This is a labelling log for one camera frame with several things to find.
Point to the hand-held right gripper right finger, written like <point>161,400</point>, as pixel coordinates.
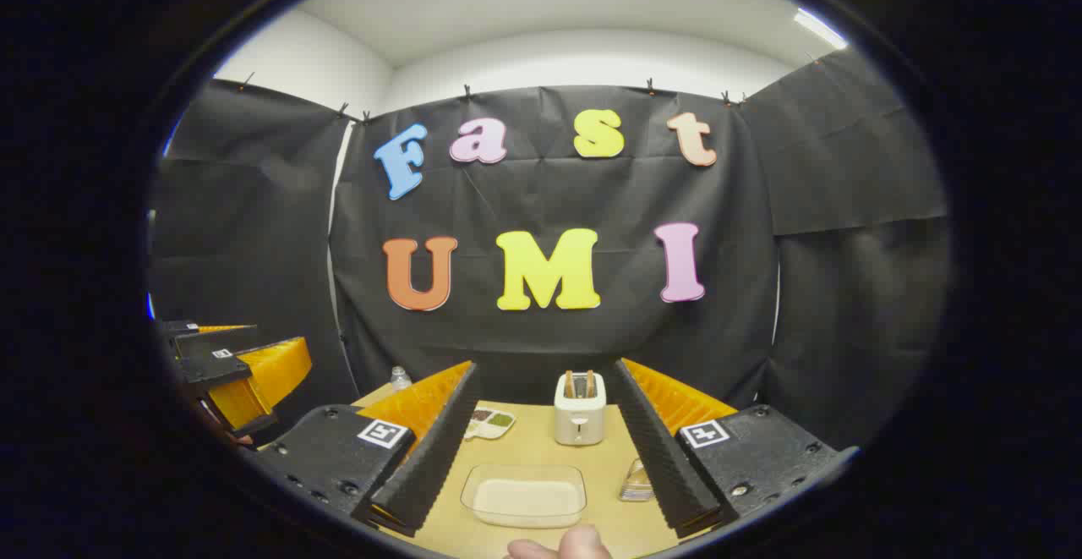
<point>655,449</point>

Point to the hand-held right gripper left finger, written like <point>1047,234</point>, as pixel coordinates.
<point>439,449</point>

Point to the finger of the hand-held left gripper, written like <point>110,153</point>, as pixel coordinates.
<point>211,370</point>
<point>207,339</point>

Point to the clear chopstick holder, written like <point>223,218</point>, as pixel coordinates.
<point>636,483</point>

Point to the clear rice container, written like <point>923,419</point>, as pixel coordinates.
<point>524,500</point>

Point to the white divided bean dish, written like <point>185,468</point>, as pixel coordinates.
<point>494,422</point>

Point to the clear water bottle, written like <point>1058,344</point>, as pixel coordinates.
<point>400,380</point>

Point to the white toaster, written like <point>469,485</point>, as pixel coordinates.
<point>580,419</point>

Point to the toast slice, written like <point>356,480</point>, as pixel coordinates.
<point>569,385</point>
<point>589,384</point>

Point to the black backdrop cloth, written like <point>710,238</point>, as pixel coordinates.
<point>761,204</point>

